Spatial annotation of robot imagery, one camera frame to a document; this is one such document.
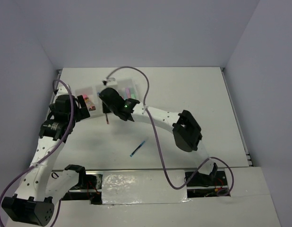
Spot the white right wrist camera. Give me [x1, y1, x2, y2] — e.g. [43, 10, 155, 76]
[102, 78, 118, 89]

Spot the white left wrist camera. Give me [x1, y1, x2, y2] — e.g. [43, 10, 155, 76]
[54, 86, 69, 96]

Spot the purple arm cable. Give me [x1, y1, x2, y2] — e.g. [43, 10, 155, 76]
[0, 79, 75, 227]
[107, 66, 234, 196]

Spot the silver foil cover panel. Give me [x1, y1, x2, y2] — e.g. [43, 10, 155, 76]
[102, 170, 189, 205]

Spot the pink-lidded small bottle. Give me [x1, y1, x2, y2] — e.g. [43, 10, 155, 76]
[82, 94, 96, 112]

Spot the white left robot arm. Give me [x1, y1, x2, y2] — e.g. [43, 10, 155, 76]
[0, 95, 90, 227]

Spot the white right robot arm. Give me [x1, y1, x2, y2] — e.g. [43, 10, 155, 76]
[99, 87, 217, 185]

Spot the white three-compartment tray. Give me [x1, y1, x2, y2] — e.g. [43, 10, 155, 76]
[74, 77, 139, 118]

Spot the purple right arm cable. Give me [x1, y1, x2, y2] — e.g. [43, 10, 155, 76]
[107, 66, 234, 196]

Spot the green highlighter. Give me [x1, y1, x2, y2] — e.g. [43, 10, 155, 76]
[129, 87, 136, 99]

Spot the red pen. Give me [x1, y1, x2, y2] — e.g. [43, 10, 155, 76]
[105, 113, 109, 124]

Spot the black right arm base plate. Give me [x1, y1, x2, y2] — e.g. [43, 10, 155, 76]
[187, 171, 228, 189]

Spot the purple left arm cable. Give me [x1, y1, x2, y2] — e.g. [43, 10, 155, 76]
[0, 79, 75, 227]

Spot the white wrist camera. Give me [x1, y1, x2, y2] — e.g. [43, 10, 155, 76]
[54, 86, 69, 96]
[102, 78, 118, 89]

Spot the light blue pen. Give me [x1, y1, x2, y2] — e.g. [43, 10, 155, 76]
[130, 140, 146, 157]

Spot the pink highlighter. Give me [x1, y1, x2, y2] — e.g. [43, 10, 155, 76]
[125, 87, 131, 98]

